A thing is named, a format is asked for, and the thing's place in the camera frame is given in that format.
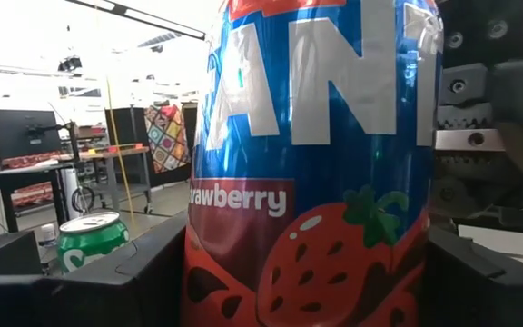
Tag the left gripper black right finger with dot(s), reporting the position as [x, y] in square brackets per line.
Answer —
[470, 304]

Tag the black box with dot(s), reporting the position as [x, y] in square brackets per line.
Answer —
[2, 254]

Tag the white cylinder tank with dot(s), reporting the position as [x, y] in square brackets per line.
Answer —
[71, 191]

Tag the colourful patchwork quilt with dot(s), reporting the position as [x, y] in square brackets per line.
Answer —
[166, 136]

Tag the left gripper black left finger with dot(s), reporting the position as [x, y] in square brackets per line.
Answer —
[84, 300]

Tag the red patterned boxes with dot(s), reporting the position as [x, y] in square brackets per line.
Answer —
[30, 160]

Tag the black desk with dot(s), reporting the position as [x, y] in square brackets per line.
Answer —
[30, 171]

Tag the black ceiling camera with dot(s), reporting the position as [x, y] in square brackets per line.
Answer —
[70, 63]

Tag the black ceiling light bar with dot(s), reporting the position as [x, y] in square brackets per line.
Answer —
[161, 25]

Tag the black computer monitor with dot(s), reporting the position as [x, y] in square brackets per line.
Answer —
[21, 134]

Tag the wooden workbench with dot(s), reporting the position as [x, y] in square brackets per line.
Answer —
[121, 151]

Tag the red Fanta strawberry can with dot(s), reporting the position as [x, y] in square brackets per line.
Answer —
[316, 159]

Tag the black partition panel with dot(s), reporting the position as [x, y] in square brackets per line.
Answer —
[127, 127]

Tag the green Sprite can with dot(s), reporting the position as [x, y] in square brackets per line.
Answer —
[91, 245]

